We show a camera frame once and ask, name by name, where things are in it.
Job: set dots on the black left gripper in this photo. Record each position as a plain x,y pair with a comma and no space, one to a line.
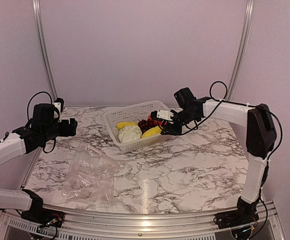
65,132

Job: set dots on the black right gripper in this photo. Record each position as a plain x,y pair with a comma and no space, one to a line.
172,129

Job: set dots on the red grape bunch toy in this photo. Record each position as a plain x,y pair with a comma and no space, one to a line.
145,125

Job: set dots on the white cabbage toy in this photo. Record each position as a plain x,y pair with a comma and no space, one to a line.
129,133

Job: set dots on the clear zip top bag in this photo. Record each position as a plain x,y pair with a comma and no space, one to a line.
90,176

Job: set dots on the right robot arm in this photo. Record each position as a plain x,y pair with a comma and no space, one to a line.
262,138

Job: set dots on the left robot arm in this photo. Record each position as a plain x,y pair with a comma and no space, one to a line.
44,125

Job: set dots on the red pepper toy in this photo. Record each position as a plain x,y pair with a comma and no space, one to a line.
153,120

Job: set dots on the yellow pepper toy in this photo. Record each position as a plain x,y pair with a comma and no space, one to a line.
152,131

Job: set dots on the white plastic basket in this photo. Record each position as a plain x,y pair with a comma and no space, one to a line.
134,113

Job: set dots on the yellow corn toy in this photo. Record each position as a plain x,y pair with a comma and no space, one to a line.
121,125

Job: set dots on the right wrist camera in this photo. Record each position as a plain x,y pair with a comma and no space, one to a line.
164,115

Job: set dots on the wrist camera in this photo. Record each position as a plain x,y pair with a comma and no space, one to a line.
59,104
164,115

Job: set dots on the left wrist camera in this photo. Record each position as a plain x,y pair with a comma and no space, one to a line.
59,104

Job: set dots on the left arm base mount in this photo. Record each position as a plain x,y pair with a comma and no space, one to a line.
43,216

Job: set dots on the aluminium front rail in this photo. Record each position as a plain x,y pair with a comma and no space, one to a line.
92,225

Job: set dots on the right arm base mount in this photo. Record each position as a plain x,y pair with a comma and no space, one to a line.
244,219

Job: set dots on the left aluminium frame post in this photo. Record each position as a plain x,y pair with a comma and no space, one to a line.
43,48

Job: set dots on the aluminium frame post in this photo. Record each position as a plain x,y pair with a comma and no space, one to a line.
43,48
242,47

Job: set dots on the right aluminium frame post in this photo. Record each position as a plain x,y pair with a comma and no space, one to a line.
242,47

